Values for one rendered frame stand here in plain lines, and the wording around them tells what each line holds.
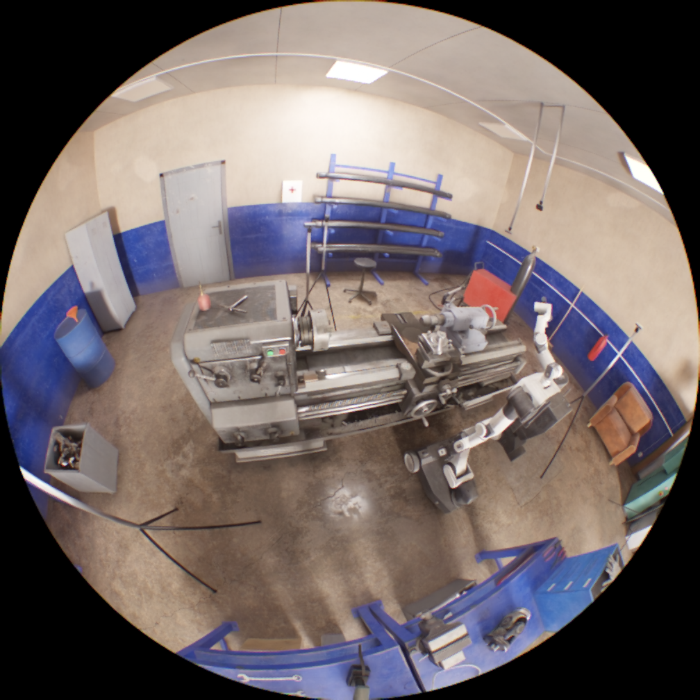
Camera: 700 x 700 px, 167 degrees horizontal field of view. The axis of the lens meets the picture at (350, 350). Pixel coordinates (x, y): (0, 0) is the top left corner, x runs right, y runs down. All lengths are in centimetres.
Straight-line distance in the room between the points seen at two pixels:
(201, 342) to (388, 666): 172
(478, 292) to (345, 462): 342
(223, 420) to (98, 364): 250
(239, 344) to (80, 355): 273
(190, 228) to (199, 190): 65
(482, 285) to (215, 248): 454
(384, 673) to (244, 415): 157
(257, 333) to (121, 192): 421
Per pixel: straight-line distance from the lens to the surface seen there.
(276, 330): 112
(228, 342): 113
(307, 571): 203
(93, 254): 410
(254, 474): 216
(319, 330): 133
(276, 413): 143
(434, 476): 213
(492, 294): 425
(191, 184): 428
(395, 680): 143
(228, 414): 148
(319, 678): 137
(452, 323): 185
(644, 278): 486
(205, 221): 430
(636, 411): 462
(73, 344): 347
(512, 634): 147
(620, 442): 445
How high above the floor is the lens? 202
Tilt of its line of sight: 43 degrees down
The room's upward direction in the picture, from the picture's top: 9 degrees clockwise
